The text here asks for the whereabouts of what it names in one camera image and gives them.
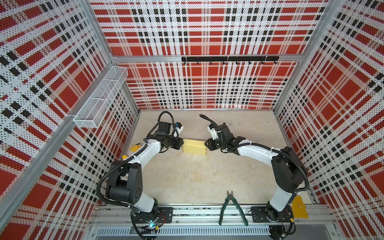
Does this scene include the yellow paper box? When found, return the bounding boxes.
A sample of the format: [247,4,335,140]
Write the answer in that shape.
[183,139,207,156]

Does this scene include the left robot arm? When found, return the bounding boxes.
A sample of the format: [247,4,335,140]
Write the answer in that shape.
[96,111,184,219]

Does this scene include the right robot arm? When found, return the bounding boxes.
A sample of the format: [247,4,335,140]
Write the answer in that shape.
[200,114,310,222]

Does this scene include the yellow plush toy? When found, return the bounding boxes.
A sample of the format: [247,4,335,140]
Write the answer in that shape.
[122,144,142,161]

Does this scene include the yellow card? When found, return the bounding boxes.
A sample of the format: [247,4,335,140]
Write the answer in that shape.
[291,196,309,219]

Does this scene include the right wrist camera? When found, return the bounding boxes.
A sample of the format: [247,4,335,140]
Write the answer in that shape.
[207,125,220,140]

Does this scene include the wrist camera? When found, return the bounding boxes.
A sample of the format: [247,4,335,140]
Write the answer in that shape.
[174,122,184,137]
[207,125,220,140]

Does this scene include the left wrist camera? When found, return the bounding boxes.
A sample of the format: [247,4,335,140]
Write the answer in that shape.
[174,122,184,137]

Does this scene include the green handled pliers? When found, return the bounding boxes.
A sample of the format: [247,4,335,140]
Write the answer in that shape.
[218,190,249,227]

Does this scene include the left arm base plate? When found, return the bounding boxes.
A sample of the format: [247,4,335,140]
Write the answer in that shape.
[133,206,173,224]

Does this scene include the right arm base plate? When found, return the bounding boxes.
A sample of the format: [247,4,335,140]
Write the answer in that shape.
[251,206,292,224]

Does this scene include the white wire mesh basket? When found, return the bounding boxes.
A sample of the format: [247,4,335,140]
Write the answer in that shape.
[74,66,128,129]

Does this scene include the black hook rail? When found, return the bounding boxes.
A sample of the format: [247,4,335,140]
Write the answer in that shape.
[181,56,280,63]

